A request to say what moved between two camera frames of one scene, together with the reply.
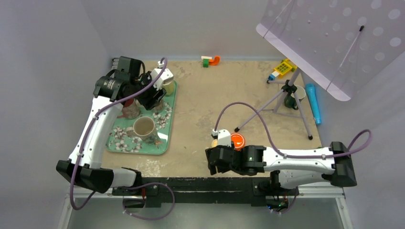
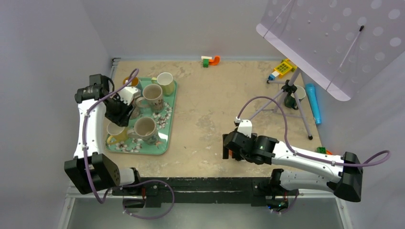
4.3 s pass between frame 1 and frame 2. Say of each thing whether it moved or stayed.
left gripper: moved
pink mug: stayed
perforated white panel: stayed
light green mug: stayed
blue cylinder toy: stayed
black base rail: stayed
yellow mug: moved
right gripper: moved
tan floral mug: stayed
